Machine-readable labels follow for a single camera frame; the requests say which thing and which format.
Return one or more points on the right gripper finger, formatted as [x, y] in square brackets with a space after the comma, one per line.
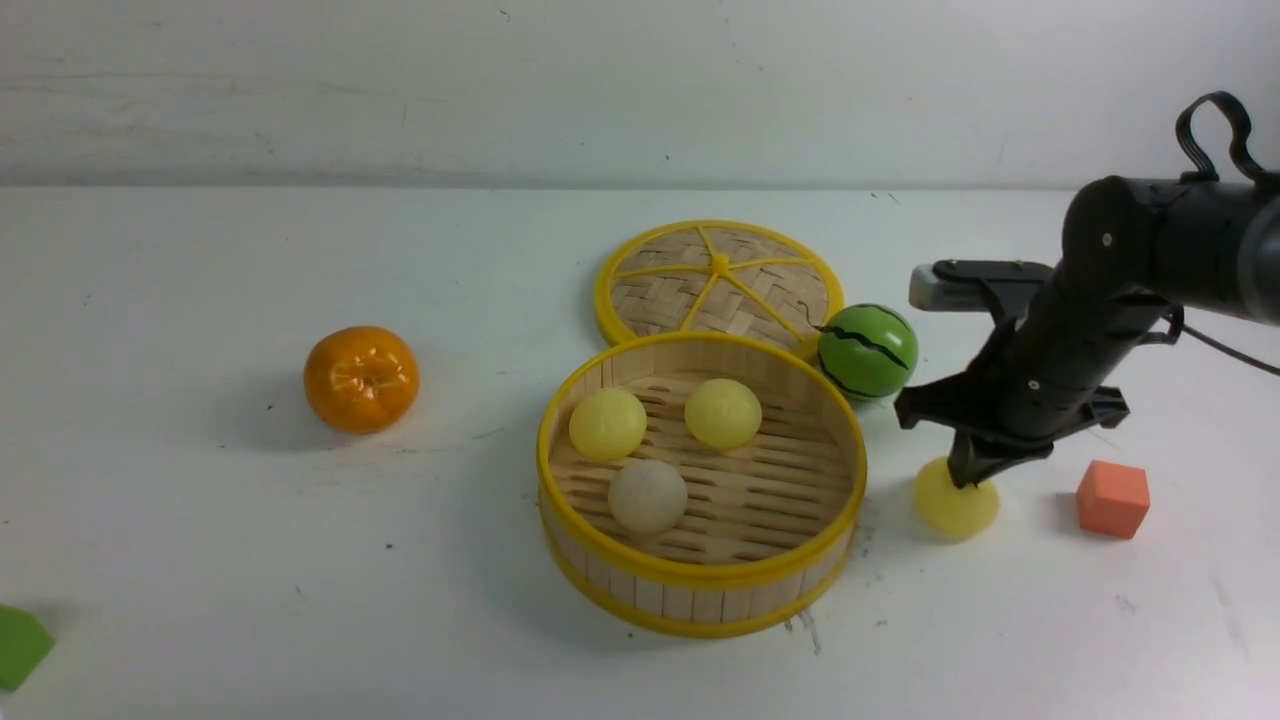
[974, 459]

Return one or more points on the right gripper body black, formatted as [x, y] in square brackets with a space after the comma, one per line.
[1040, 377]

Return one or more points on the yellow bun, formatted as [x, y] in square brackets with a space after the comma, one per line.
[723, 414]
[954, 513]
[608, 424]

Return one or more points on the white bun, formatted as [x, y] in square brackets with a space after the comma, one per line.
[648, 496]

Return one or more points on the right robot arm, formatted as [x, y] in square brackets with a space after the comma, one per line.
[1136, 253]

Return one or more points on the bamboo steamer tray yellow rim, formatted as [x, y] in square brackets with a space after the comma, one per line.
[769, 526]

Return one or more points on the woven bamboo steamer lid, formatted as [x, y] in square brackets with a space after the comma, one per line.
[714, 275]

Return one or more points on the orange foam cube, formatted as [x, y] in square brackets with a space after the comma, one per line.
[1112, 499]

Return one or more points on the green toy watermelon ball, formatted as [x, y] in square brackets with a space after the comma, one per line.
[869, 351]

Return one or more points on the orange toy tangerine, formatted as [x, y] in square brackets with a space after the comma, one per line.
[361, 379]

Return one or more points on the green foam block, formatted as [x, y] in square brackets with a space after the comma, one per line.
[25, 642]

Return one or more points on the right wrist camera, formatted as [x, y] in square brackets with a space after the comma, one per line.
[1002, 288]

